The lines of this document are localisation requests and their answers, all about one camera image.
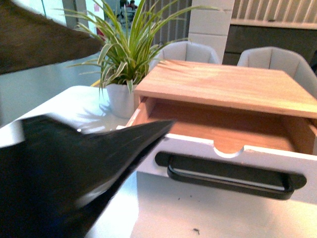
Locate white plant pot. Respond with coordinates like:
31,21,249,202
106,84,136,119

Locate green spider plant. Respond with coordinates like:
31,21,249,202
62,0,220,93

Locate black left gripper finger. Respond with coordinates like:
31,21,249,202
0,0,102,74

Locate left beige chair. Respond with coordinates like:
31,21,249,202
149,41,221,71

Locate right beige chair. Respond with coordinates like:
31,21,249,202
237,47,317,98

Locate wooden drawer cabinet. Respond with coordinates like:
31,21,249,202
133,59,317,119

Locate white drawer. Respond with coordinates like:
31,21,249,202
132,172,317,238
127,97,317,203

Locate beige chair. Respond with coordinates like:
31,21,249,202
149,41,221,71
237,47,317,98

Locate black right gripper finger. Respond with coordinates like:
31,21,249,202
0,116,174,238

